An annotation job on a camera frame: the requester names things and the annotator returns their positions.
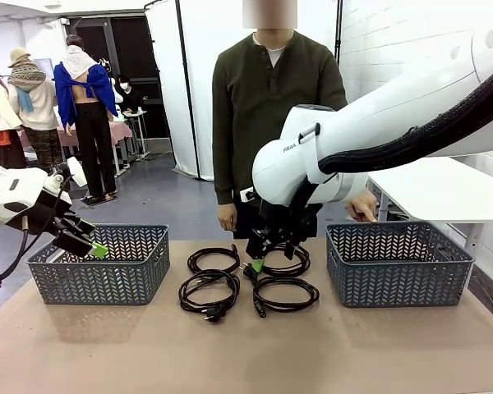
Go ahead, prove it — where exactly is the black backdrop stand pole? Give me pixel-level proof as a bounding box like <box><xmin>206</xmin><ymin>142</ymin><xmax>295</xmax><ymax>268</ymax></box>
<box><xmin>143</xmin><ymin>0</ymin><xmax>203</xmax><ymax>181</ymax></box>

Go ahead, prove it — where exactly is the person's right hand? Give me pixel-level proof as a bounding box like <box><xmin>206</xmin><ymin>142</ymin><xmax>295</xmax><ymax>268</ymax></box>
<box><xmin>217</xmin><ymin>203</ymin><xmax>238</xmax><ymax>232</ymax></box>

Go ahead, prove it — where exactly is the large white table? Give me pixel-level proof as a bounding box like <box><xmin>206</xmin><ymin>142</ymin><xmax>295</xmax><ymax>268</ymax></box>
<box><xmin>367</xmin><ymin>158</ymin><xmax>493</xmax><ymax>258</ymax></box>

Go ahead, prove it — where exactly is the person's left hand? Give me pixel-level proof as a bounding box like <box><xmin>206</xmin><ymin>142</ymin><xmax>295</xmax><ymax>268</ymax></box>
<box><xmin>344</xmin><ymin>192</ymin><xmax>380</xmax><ymax>224</ymax></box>

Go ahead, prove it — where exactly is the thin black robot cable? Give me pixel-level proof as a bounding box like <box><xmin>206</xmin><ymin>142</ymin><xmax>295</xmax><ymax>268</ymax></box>
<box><xmin>0</xmin><ymin>174</ymin><xmax>75</xmax><ymax>291</ymax></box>

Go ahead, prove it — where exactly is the seated person with mask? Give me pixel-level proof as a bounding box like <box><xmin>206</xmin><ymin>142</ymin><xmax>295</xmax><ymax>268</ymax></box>
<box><xmin>117</xmin><ymin>75</ymin><xmax>145</xmax><ymax>114</ymax></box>

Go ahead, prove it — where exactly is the white backdrop screen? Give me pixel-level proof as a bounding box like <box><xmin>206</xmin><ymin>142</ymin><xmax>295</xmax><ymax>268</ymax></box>
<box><xmin>144</xmin><ymin>0</ymin><xmax>342</xmax><ymax>181</ymax></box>

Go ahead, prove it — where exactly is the grey plastic lattice basket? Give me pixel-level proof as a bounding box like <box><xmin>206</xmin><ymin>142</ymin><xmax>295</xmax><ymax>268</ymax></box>
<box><xmin>25</xmin><ymin>223</ymin><xmax>171</xmax><ymax>307</ymax></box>
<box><xmin>325</xmin><ymin>220</ymin><xmax>476</xmax><ymax>309</ymax></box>

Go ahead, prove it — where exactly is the black power cable coil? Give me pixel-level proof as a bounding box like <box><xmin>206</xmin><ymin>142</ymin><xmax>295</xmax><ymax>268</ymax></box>
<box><xmin>240</xmin><ymin>245</ymin><xmax>312</xmax><ymax>279</ymax></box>
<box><xmin>177</xmin><ymin>269</ymin><xmax>242</xmax><ymax>324</ymax></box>
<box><xmin>252</xmin><ymin>276</ymin><xmax>320</xmax><ymax>318</ymax></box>

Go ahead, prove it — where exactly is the table with pink cloth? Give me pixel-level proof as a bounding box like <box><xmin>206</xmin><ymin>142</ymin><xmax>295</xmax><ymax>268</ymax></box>
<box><xmin>57</xmin><ymin>118</ymin><xmax>133</xmax><ymax>177</ymax></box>

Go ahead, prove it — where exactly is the small white desk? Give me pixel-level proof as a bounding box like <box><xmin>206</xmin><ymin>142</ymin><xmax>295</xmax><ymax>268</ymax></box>
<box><xmin>122</xmin><ymin>108</ymin><xmax>150</xmax><ymax>162</ymax></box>

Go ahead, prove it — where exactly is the computer monitor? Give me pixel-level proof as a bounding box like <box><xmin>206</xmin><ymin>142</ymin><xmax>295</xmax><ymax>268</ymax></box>
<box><xmin>31</xmin><ymin>57</ymin><xmax>55</xmax><ymax>80</ymax></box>

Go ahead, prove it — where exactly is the person's right forearm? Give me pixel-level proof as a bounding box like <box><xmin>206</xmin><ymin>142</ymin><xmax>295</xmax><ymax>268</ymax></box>
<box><xmin>212</xmin><ymin>135</ymin><xmax>238</xmax><ymax>206</ymax></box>

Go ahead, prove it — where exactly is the mannequin with blue shirt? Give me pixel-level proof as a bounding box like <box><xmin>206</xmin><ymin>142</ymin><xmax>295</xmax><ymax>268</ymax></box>
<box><xmin>53</xmin><ymin>34</ymin><xmax>120</xmax><ymax>202</ymax></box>

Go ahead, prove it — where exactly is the black double door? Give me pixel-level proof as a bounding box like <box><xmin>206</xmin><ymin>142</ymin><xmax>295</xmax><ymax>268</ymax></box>
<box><xmin>67</xmin><ymin>15</ymin><xmax>169</xmax><ymax>140</ymax></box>

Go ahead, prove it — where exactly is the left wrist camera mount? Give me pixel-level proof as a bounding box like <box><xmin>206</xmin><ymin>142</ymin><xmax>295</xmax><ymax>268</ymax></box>
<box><xmin>44</xmin><ymin>157</ymin><xmax>88</xmax><ymax>192</ymax></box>

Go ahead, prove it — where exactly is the mannequin with hat and scarf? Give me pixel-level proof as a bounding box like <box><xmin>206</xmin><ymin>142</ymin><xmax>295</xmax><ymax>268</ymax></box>
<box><xmin>7</xmin><ymin>47</ymin><xmax>65</xmax><ymax>169</ymax></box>

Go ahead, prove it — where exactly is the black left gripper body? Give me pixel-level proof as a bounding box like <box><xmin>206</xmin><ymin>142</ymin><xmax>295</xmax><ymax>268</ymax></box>
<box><xmin>22</xmin><ymin>191</ymin><xmax>78</xmax><ymax>238</ymax></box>

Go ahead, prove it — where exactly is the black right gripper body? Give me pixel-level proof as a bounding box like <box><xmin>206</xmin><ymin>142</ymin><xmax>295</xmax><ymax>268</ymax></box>
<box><xmin>246</xmin><ymin>199</ymin><xmax>322</xmax><ymax>260</ymax></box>

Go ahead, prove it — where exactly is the black braided cable sleeve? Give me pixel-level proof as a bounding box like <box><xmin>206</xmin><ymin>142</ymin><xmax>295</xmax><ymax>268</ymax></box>
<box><xmin>318</xmin><ymin>58</ymin><xmax>493</xmax><ymax>176</ymax></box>

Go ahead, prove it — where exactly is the person in green sweater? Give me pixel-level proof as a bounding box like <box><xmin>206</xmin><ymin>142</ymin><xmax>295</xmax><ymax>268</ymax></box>
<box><xmin>211</xmin><ymin>0</ymin><xmax>348</xmax><ymax>241</ymax></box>

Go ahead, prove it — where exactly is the black braided USB cable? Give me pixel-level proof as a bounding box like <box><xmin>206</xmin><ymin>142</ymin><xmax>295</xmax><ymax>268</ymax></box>
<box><xmin>187</xmin><ymin>243</ymin><xmax>242</xmax><ymax>275</ymax></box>

